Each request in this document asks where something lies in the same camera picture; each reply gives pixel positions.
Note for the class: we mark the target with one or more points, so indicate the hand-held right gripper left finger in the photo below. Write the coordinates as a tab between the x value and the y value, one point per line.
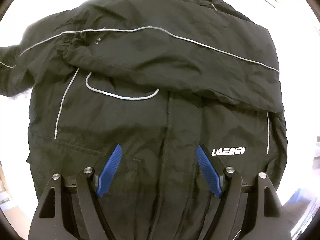
110	170

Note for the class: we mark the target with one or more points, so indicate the black jacket with grey piping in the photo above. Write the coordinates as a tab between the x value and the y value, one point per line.
150	55

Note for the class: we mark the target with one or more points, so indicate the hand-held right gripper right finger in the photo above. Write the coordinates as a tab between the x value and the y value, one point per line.
208	170

